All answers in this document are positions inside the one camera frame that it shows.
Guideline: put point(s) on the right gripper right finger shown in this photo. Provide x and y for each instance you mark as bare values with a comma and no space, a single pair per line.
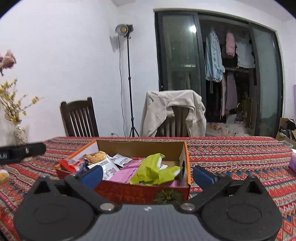
211,184

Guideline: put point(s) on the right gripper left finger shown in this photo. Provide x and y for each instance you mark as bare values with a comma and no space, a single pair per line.
83,187

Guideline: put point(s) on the green snack packet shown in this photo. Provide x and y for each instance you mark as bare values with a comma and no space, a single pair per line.
165,175
148,172

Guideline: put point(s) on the red blue snack bag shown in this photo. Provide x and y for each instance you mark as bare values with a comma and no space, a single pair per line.
74,165

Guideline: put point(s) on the floral white vase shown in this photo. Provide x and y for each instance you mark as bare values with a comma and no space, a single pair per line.
20,134

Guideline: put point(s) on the gold snack packet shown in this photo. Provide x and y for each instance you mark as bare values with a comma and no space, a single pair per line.
96,157

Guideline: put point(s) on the white snack packet centre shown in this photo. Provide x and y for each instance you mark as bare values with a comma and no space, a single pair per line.
111,165

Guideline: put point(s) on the pink snack packet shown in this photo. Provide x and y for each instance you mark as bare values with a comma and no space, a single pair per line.
125,174

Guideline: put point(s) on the green snack packet in box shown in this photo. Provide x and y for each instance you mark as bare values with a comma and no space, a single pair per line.
165,175

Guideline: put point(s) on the red orange cardboard box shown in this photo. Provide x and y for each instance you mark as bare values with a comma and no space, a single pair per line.
176,154

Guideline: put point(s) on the yellow flower branches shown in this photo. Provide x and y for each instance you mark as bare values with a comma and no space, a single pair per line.
13,107

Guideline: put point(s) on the chair with beige jacket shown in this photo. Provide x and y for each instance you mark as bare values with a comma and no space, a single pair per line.
174,124

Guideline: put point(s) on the dark wooden chair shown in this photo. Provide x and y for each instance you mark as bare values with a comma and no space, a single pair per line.
79,118

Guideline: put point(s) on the colourful patterned tablecloth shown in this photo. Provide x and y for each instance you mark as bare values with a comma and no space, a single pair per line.
264,157

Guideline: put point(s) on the black light stand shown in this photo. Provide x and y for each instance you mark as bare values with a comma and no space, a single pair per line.
133,131

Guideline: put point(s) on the purple tissue pack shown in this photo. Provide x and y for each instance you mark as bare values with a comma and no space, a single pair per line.
292,164

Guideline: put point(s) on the beige jacket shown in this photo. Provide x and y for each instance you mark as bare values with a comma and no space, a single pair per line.
159,105

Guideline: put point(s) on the cardboard box on floor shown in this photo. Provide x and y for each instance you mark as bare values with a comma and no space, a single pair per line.
286,132

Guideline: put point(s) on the pink artificial roses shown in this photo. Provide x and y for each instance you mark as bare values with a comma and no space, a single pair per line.
7,61

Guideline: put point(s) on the light blue hanging shirt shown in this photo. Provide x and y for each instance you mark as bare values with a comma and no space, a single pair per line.
214,68

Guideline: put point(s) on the dark sliding wardrobe door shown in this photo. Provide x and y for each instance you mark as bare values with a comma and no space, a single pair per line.
179,51

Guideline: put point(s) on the white hanging garment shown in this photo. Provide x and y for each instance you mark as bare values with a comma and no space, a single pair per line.
244,52

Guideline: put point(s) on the pink hanging garment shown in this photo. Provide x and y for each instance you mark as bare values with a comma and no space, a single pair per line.
230,45

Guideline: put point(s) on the studio light head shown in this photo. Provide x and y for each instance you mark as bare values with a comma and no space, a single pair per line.
124,30

